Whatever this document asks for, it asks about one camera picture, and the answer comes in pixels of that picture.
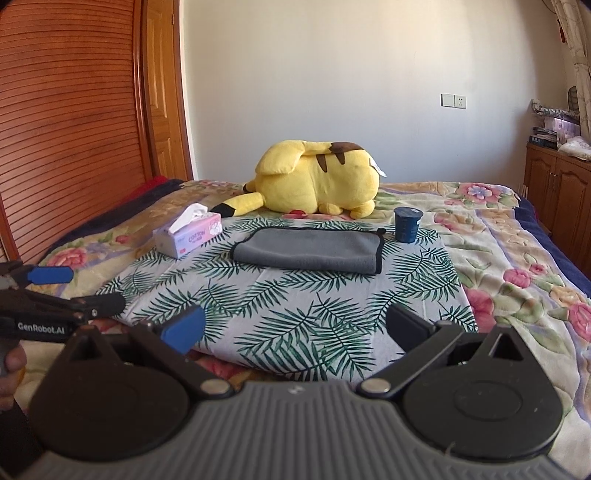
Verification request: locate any pink tissue box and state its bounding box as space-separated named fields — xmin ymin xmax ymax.
xmin=152 ymin=203 xmax=223 ymax=259

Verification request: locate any clutter pile on cabinet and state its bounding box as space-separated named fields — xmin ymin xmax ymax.
xmin=529 ymin=86 xmax=590 ymax=162

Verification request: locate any wooden side cabinet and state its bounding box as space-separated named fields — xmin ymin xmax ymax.
xmin=523 ymin=144 xmax=590 ymax=275

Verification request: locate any floral curtain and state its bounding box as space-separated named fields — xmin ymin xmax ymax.
xmin=552 ymin=0 xmax=590 ymax=142

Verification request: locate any purple and grey towel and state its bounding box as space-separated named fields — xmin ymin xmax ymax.
xmin=230 ymin=227 xmax=386 ymax=275

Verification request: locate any dark blue cup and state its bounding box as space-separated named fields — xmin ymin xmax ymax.
xmin=394 ymin=207 xmax=424 ymax=243

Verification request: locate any person's left hand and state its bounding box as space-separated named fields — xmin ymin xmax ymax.
xmin=0 ymin=345 xmax=27 ymax=412

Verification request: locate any palm leaf print cloth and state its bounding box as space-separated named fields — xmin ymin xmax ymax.
xmin=103 ymin=217 xmax=477 ymax=383

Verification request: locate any red and navy pillow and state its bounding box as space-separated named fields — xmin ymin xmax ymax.
xmin=41 ymin=174 xmax=187 ymax=264

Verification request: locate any yellow Pikachu plush toy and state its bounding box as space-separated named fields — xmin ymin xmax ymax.
xmin=212 ymin=140 xmax=386 ymax=219

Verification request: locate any wooden slatted wardrobe door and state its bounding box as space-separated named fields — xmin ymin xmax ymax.
xmin=1 ymin=1 xmax=153 ymax=261

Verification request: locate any wooden panel door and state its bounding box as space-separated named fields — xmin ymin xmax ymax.
xmin=141 ymin=0 xmax=193 ymax=181

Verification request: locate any white wall switch socket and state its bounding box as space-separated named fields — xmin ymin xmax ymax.
xmin=441 ymin=93 xmax=467 ymax=110

